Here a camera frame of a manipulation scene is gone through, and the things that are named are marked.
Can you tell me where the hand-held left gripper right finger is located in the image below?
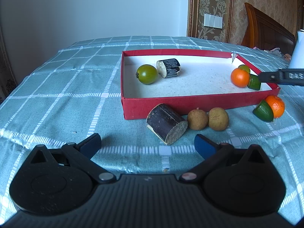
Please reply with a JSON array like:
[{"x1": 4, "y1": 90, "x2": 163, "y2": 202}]
[{"x1": 179, "y1": 134, "x2": 273, "y2": 184}]

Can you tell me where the brown longan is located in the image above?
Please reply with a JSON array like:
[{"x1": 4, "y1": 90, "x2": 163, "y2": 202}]
[
  {"x1": 187, "y1": 109, "x2": 209, "y2": 131},
  {"x1": 208, "y1": 107, "x2": 230, "y2": 131}
]

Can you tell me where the pink crumpled cloth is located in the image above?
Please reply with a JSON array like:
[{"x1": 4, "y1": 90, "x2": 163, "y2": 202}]
[{"x1": 253, "y1": 46, "x2": 292, "y2": 62}]

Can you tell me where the white light switch panel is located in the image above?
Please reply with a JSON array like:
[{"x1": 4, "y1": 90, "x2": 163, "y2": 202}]
[{"x1": 204, "y1": 14, "x2": 224, "y2": 28}]

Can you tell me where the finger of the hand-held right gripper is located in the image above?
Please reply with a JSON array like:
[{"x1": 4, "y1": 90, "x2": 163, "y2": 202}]
[{"x1": 258, "y1": 70, "x2": 281, "y2": 83}]

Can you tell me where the dark green oval fruit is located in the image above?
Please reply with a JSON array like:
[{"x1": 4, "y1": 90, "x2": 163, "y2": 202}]
[{"x1": 252, "y1": 100, "x2": 275, "y2": 122}]

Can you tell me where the red cardboard box lid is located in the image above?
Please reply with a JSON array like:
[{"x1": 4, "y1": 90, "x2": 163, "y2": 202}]
[{"x1": 121, "y1": 49, "x2": 281, "y2": 120}]

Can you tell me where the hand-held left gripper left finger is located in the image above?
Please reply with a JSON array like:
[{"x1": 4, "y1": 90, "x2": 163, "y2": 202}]
[{"x1": 30, "y1": 133, "x2": 117, "y2": 184}]

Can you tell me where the white kettle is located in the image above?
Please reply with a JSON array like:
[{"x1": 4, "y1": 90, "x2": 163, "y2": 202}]
[{"x1": 288, "y1": 29, "x2": 304, "y2": 69}]

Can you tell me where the dark purple sugarcane piece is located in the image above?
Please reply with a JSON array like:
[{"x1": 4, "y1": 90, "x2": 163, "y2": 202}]
[
  {"x1": 156, "y1": 58, "x2": 181, "y2": 78},
  {"x1": 146, "y1": 103, "x2": 188, "y2": 146}
]

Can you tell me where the gold wall moulding frame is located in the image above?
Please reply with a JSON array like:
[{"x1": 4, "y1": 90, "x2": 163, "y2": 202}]
[{"x1": 187, "y1": 0, "x2": 234, "y2": 44}]

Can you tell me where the teal checked tablecloth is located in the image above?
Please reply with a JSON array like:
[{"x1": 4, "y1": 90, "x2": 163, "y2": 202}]
[{"x1": 0, "y1": 36, "x2": 304, "y2": 219}]

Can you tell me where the large green tomato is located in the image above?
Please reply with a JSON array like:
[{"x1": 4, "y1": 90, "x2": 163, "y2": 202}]
[{"x1": 136, "y1": 64, "x2": 158, "y2": 85}]

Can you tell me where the orange mandarin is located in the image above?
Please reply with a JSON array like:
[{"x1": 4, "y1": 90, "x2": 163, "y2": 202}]
[
  {"x1": 265, "y1": 95, "x2": 285, "y2": 118},
  {"x1": 231, "y1": 68, "x2": 251, "y2": 88}
]

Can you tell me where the brown wooden headboard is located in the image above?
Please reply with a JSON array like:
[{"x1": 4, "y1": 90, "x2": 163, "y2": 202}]
[{"x1": 241, "y1": 2, "x2": 296, "y2": 53}]

